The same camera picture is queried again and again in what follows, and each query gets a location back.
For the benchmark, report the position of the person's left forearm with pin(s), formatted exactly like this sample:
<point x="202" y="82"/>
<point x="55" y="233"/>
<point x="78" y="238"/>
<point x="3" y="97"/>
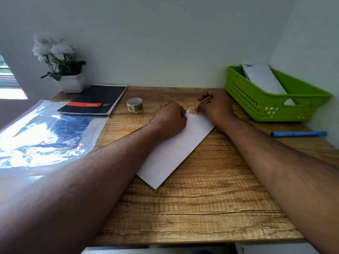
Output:
<point x="66" y="198"/>

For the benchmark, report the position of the person's left hand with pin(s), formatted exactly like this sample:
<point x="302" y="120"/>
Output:
<point x="170" y="121"/>

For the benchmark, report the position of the small postage stamp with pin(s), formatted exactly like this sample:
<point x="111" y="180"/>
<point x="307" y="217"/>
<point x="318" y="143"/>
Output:
<point x="192" y="111"/>

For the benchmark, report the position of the grey window frame rail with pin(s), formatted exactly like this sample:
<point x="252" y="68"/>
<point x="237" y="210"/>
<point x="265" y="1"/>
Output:
<point x="8" y="79"/>

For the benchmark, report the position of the white flower plant in pot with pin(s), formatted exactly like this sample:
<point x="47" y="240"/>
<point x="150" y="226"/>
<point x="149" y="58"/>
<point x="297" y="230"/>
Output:
<point x="70" y="84"/>

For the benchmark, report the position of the person's right hand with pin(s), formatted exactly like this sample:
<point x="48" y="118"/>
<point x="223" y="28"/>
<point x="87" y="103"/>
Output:
<point x="218" y="108"/>

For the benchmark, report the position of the blue pen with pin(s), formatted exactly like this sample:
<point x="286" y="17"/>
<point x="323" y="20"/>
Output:
<point x="296" y="134"/>

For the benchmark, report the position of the patterned tape roll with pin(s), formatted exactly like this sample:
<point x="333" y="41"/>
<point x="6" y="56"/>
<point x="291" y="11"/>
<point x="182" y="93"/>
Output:
<point x="131" y="108"/>

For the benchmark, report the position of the clear plastic wrapper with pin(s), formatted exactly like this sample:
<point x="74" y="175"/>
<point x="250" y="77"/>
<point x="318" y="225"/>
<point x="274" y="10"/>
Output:
<point x="39" y="140"/>

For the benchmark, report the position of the black notebook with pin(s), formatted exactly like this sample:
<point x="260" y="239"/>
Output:
<point x="100" y="96"/>

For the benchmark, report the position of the green plastic basket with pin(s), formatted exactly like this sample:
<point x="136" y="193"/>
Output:
<point x="251" y="105"/>

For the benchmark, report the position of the person's right forearm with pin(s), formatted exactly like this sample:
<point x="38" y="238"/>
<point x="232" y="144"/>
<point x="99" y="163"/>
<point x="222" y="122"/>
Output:
<point x="286" y="177"/>

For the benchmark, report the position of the white paper envelope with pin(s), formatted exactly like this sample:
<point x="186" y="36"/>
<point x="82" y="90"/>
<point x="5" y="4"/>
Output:
<point x="172" y="156"/>
<point x="264" y="79"/>

